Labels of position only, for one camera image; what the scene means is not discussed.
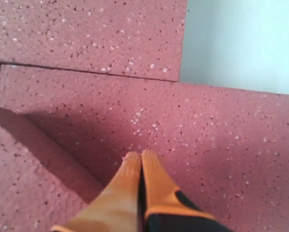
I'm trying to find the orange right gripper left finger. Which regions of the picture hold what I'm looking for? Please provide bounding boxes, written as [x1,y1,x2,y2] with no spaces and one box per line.
[51,152,141,232]

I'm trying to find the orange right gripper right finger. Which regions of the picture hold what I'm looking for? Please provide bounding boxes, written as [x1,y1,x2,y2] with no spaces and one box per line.
[141,150,228,232]

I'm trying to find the large red brick front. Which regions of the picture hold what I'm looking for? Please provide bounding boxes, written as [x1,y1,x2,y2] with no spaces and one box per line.
[0,0,187,81]

